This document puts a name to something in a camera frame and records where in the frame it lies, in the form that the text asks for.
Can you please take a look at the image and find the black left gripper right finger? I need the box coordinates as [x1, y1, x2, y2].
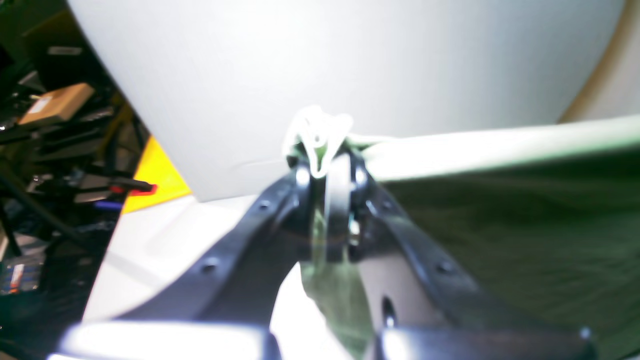
[325, 153, 598, 360]

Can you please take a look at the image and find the olive green t-shirt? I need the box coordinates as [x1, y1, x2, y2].
[282, 105, 639, 360]

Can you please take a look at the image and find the yellow floor object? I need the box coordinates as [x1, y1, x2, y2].
[122, 136, 192, 214]

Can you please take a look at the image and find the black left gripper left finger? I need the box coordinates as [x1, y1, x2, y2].
[49, 157, 314, 360]

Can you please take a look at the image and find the brown cardboard box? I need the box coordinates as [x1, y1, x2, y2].
[18, 83, 96, 127]

